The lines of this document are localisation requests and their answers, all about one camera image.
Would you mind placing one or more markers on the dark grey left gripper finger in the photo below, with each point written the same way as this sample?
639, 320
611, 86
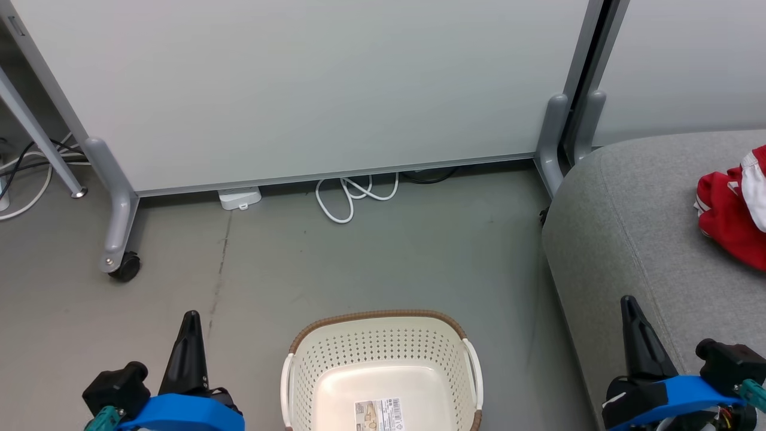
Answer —
188, 359

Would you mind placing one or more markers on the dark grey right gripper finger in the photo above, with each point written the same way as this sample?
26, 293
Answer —
643, 353

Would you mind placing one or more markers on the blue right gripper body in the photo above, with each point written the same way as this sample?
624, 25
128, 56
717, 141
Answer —
676, 395

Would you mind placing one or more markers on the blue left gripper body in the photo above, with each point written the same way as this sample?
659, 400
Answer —
179, 413

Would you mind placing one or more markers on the red garment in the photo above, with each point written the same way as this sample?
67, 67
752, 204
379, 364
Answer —
727, 215

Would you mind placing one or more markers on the cream perforated laundry basket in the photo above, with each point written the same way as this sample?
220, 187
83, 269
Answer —
383, 359

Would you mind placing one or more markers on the black caster wheel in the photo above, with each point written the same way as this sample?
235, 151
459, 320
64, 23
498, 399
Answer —
127, 267

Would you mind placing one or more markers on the grey fabric sofa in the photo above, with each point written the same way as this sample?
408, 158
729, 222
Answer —
616, 239

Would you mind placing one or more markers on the small white floor box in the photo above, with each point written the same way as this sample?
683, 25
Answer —
239, 197

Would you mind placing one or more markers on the long grey partition foot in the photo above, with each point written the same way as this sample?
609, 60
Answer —
116, 203

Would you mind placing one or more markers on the paper label sticker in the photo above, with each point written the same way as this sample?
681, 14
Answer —
379, 415

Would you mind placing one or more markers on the short grey partition foot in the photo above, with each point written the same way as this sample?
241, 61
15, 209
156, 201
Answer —
553, 143
589, 123

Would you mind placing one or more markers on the grey metal table leg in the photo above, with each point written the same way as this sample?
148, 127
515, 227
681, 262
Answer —
39, 134

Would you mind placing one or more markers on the narrow white partition panel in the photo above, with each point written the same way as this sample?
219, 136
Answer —
682, 66

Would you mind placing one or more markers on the wide white partition panel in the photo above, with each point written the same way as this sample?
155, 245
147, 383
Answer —
299, 84

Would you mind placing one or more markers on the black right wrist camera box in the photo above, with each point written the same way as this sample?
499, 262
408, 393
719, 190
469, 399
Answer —
733, 362

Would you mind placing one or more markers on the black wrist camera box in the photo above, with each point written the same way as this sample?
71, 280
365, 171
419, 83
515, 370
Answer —
733, 362
116, 389

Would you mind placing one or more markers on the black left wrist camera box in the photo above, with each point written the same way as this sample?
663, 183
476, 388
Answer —
116, 389

